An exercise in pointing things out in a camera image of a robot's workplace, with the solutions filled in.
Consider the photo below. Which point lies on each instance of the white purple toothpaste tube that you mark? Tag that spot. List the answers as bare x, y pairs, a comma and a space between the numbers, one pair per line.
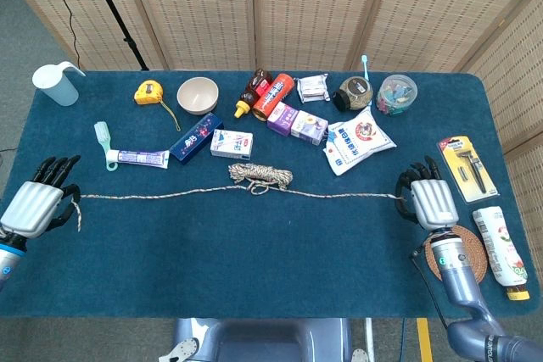
140, 157

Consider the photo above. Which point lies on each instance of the white bottle yellow cap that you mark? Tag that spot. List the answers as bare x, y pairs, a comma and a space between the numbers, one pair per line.
500, 247

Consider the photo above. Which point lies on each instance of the round woven coaster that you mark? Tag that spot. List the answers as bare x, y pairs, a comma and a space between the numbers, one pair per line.
477, 252

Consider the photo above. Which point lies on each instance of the black stand pole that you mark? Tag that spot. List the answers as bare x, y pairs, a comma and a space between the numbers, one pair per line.
115, 10

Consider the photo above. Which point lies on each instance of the brown honey bottle yellow cap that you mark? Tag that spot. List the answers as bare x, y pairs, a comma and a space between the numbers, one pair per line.
252, 90

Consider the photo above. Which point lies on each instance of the pale lilac white carton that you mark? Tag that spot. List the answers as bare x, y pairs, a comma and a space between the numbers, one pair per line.
309, 126

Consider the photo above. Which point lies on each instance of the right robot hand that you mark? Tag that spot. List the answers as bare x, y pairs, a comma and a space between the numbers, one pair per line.
432, 203

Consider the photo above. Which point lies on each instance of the clear tub of binder clips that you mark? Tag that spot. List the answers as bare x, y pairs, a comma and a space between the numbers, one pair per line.
396, 95

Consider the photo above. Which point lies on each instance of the yellow razor blister pack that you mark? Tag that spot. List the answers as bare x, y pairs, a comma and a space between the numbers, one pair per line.
466, 167

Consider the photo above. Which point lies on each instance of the grey-blue robot torso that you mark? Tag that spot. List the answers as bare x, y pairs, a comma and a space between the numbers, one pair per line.
263, 341

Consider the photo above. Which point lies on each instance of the light blue plastic pitcher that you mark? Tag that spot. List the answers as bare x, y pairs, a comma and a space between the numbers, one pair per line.
59, 86

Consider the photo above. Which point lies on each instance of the white sugar bag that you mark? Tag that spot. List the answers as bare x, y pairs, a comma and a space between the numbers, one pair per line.
356, 141

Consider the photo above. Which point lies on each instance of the glass jar black lid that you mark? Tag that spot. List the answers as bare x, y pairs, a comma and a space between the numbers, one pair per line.
356, 93

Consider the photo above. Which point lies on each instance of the dark blue long box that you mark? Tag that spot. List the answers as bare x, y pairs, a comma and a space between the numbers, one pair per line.
195, 138

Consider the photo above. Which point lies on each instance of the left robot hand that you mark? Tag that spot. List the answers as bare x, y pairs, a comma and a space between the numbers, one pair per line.
31, 205

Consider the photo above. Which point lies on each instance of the beige bowl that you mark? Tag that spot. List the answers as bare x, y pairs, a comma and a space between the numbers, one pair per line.
197, 97

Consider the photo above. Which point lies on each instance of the white table leg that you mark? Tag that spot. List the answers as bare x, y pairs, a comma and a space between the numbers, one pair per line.
369, 341

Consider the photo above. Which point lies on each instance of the mint green brush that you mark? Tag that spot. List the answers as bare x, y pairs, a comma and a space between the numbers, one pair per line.
102, 131

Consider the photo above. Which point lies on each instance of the orange can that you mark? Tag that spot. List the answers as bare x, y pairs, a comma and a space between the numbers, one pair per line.
273, 95

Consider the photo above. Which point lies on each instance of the blue carpet table cover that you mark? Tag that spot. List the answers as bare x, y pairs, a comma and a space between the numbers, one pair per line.
254, 252

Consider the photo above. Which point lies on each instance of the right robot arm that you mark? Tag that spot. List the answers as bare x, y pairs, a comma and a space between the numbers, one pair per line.
458, 277

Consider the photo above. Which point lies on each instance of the blue toothbrush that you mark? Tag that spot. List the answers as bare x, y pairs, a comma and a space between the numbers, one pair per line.
365, 67

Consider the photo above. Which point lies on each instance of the bamboo folding screen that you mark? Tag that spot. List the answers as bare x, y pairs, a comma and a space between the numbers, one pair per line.
297, 10

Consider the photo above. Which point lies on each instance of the white wrapped packet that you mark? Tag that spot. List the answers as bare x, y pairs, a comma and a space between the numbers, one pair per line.
313, 88

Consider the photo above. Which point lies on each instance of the purple carton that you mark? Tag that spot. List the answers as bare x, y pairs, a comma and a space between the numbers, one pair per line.
282, 118

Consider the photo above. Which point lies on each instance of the white blue milk carton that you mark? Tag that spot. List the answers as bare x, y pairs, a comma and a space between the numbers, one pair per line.
231, 143

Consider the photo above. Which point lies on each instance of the yellow tape measure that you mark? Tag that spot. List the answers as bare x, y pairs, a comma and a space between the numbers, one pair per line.
148, 93

